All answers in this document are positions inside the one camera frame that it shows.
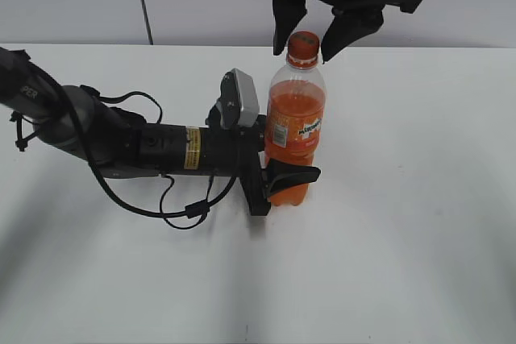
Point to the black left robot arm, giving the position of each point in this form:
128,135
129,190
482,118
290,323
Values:
119,144

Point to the orange bottle cap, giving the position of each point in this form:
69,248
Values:
302,49

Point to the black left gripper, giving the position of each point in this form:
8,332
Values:
236,153

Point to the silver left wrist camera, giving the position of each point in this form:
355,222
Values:
237,105

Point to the orange Mirinda soda bottle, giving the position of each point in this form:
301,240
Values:
296,100

